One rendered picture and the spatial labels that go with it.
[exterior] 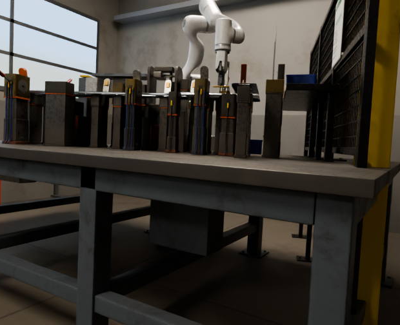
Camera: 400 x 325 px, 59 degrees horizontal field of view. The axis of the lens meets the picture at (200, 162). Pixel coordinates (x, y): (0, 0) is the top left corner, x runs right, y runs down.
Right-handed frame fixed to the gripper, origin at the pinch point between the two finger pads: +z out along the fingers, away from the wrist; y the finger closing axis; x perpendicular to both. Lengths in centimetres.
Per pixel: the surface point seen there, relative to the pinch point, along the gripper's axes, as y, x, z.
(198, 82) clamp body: 24.7, -6.7, 4.5
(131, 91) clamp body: 21.8, -40.2, 9.0
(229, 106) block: 23.4, 7.8, 14.8
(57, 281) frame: 70, -46, 84
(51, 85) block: 21, -84, 6
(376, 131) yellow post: 53, 62, 25
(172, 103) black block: 20.3, -19.7, 13.9
